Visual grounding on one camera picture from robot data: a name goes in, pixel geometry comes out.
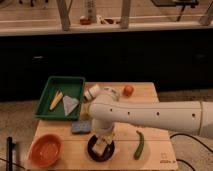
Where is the beige eraser block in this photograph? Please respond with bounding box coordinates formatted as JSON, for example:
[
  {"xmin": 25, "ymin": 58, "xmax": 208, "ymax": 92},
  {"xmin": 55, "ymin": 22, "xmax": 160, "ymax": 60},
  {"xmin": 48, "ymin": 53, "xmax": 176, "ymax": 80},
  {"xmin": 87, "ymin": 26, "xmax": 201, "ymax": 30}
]
[{"xmin": 92, "ymin": 139, "xmax": 108, "ymax": 156}]

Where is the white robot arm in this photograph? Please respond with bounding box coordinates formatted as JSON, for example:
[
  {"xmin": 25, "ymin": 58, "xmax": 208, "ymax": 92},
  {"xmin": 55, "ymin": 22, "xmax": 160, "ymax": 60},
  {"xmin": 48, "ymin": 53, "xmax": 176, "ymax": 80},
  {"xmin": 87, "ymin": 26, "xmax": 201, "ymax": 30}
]
[{"xmin": 89, "ymin": 95, "xmax": 213, "ymax": 139}]

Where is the dark purple bowl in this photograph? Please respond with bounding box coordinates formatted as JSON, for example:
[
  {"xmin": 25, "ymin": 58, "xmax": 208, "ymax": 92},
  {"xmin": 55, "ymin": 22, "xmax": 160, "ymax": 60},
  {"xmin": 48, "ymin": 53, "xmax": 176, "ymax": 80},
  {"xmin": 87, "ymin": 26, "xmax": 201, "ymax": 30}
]
[{"xmin": 87, "ymin": 135, "xmax": 115, "ymax": 162}]

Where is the orange bowl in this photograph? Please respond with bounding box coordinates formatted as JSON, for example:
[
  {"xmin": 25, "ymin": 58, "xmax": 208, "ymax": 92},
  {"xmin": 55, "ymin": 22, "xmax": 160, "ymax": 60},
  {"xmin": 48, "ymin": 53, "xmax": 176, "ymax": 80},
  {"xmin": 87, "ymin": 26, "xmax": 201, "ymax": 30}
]
[{"xmin": 29, "ymin": 134, "xmax": 62, "ymax": 168}]

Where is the red background bowl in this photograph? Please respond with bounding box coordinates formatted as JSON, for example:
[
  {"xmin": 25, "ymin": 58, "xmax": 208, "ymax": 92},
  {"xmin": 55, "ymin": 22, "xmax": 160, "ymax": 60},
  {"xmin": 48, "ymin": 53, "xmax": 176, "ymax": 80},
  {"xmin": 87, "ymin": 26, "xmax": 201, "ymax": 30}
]
[{"xmin": 79, "ymin": 18, "xmax": 92, "ymax": 25}]

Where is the blue sponge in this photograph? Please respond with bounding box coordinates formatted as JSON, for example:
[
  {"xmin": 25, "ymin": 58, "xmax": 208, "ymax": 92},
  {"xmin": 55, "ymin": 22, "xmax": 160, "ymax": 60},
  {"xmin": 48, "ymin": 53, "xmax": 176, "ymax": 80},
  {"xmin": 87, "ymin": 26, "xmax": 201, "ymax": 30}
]
[{"xmin": 71, "ymin": 121, "xmax": 91, "ymax": 134}]

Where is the green chili pepper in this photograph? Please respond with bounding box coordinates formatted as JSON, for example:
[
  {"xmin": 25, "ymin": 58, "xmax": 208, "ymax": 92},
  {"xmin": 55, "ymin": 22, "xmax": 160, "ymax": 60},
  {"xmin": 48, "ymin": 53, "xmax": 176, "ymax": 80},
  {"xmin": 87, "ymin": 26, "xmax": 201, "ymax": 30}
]
[{"xmin": 133, "ymin": 130, "xmax": 144, "ymax": 160}]

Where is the white can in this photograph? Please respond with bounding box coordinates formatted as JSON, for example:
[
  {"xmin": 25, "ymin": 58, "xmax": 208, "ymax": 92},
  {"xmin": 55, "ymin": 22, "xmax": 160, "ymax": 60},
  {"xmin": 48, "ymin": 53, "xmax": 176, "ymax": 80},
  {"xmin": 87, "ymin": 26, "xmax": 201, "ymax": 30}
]
[{"xmin": 84, "ymin": 84, "xmax": 101, "ymax": 101}]

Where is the orange tomato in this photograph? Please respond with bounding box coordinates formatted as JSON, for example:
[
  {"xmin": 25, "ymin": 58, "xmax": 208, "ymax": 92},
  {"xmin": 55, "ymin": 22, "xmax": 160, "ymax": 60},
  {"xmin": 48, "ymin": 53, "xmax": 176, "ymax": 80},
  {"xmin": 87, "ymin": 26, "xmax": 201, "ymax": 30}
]
[{"xmin": 122, "ymin": 85, "xmax": 134, "ymax": 97}]

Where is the green plastic tray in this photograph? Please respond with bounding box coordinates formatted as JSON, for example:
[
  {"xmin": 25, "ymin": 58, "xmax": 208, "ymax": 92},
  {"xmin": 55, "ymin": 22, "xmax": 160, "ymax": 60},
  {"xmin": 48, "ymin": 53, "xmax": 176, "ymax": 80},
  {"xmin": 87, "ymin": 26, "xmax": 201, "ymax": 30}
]
[{"xmin": 35, "ymin": 76, "xmax": 85, "ymax": 121}]

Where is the black cable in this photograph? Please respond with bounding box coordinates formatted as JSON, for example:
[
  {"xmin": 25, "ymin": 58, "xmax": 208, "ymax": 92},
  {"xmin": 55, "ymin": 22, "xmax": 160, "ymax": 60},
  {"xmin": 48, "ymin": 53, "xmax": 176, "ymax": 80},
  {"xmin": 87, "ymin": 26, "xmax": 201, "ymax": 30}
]
[{"xmin": 169, "ymin": 132, "xmax": 208, "ymax": 171}]

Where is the black stand post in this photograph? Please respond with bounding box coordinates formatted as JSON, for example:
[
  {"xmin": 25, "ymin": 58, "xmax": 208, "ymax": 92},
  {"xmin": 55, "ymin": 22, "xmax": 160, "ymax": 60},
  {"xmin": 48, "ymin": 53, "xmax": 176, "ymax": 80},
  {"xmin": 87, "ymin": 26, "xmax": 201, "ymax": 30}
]
[{"xmin": 6, "ymin": 137, "xmax": 14, "ymax": 171}]

